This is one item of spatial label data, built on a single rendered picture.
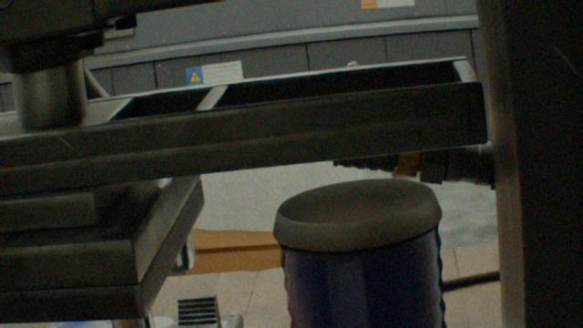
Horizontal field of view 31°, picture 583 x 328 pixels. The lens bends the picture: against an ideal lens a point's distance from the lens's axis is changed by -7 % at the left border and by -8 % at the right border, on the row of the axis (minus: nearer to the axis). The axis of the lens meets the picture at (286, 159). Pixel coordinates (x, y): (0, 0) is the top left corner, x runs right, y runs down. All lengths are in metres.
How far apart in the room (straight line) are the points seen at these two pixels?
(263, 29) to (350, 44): 0.39
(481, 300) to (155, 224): 0.55
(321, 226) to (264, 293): 0.85
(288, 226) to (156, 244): 0.25
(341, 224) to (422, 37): 4.74
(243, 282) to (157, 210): 0.63
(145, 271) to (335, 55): 4.55
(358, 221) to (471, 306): 0.75
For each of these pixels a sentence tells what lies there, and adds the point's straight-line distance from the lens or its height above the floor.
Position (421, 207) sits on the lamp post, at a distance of 0.25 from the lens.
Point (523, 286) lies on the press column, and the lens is 0.47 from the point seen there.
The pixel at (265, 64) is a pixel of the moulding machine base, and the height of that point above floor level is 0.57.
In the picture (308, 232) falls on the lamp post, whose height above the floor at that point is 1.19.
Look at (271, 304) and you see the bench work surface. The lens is 1.06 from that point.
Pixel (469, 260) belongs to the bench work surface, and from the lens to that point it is 1.11.
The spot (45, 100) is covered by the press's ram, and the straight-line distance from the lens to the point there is 0.51.
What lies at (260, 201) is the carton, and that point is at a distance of 2.78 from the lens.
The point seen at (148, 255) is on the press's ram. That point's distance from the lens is 0.48.
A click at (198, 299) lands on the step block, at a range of 0.83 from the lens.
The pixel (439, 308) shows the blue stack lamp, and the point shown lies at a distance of 0.26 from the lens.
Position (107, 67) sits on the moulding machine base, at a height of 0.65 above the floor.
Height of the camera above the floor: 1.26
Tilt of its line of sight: 13 degrees down
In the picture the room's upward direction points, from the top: 7 degrees counter-clockwise
